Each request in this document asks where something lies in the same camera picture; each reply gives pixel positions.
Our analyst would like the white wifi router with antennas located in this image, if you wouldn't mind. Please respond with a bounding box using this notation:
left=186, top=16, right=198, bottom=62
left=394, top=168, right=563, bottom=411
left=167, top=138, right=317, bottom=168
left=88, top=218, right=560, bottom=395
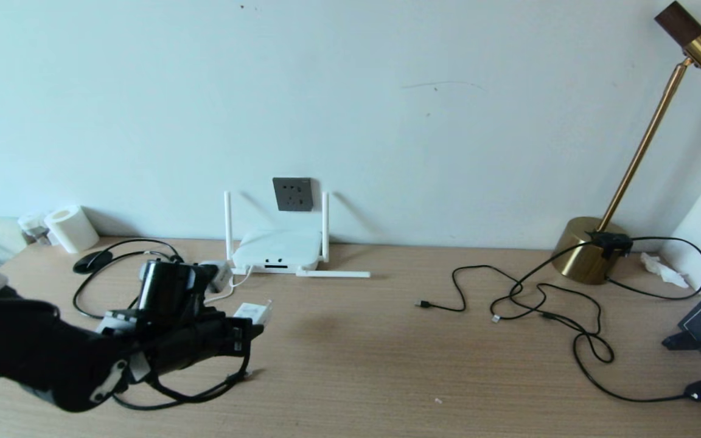
left=224, top=191, right=371, bottom=279

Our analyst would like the small clear plastic jar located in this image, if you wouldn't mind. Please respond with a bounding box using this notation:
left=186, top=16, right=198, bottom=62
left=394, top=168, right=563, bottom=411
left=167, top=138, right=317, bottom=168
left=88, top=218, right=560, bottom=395
left=18, top=214, right=52, bottom=246

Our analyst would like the short black lamp cord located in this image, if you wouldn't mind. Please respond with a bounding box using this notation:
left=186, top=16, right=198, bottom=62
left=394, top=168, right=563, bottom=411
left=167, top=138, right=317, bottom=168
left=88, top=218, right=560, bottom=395
left=606, top=235, right=701, bottom=300

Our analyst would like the black inline cord switch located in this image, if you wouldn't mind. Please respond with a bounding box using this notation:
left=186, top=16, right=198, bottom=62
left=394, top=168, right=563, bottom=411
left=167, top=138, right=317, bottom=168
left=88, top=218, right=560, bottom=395
left=590, top=231, right=635, bottom=260

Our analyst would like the black round desk grommet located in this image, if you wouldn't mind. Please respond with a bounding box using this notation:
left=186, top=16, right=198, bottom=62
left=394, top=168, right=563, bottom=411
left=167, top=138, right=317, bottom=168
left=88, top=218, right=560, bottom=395
left=73, top=250, right=113, bottom=274

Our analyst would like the white toilet paper roll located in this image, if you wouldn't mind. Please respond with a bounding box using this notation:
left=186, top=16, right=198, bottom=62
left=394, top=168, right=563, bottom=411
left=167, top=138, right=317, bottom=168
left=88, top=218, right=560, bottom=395
left=44, top=205, right=100, bottom=254

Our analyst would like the white power adapter block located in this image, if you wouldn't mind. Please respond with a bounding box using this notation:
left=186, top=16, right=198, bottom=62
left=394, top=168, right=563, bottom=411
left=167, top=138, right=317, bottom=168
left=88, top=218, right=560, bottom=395
left=233, top=301, right=273, bottom=326

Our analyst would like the black plastic clip stand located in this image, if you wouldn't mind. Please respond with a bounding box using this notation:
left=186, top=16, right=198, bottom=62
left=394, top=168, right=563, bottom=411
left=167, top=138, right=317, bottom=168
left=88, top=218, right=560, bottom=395
left=663, top=331, right=701, bottom=350

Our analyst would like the black ethernet cable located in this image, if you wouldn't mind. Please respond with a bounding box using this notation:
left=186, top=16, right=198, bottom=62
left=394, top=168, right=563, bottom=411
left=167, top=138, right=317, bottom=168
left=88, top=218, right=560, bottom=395
left=72, top=238, right=256, bottom=409

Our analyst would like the black cable with silver connector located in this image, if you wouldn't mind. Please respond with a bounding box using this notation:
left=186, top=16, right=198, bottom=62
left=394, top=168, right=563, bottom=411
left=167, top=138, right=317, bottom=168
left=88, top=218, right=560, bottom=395
left=491, top=282, right=602, bottom=337

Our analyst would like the grey wall power socket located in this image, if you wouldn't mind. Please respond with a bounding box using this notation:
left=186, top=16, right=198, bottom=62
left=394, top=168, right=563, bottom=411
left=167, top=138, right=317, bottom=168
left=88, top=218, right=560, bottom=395
left=273, top=177, right=313, bottom=212

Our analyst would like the black USB cable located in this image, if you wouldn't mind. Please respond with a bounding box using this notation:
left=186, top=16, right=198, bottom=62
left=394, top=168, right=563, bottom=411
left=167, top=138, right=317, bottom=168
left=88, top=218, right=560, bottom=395
left=416, top=264, right=617, bottom=364

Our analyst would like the brass desk lamp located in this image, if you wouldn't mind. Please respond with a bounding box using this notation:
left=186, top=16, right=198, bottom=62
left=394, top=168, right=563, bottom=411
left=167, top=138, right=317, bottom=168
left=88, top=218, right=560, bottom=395
left=553, top=0, right=701, bottom=285

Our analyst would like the crumpled white tissue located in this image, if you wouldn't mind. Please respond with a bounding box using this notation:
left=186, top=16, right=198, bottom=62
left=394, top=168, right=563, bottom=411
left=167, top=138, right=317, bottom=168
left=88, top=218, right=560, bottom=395
left=641, top=252, right=691, bottom=288

